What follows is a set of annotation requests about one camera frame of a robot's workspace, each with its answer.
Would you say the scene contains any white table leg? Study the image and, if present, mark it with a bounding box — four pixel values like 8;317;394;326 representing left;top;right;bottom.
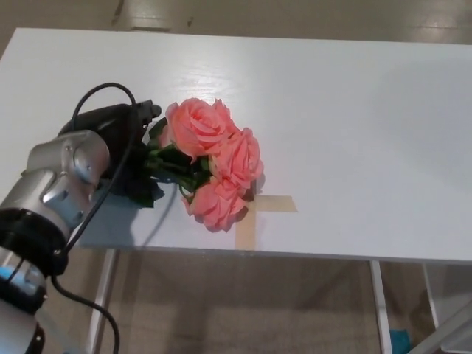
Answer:
369;259;392;354
87;249;119;354
421;263;440;330

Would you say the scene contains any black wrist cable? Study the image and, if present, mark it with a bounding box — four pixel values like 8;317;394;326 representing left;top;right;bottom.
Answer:
49;82;138;354

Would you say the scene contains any pink rose bouquet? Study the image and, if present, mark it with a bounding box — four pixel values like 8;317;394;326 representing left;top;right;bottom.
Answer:
110;97;265;234

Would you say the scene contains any short beige tape strip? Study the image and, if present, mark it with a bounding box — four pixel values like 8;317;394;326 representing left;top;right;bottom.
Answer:
254;195;299;215

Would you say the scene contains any teal floor marker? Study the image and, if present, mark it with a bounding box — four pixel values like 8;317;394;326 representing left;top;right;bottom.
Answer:
390;328;412;354

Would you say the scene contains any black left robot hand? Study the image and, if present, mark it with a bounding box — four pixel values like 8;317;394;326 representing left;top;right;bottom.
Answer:
58;98;162;186

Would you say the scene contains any grey metal stand leg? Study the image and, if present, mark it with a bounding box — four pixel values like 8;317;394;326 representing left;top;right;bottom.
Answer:
430;301;472;354

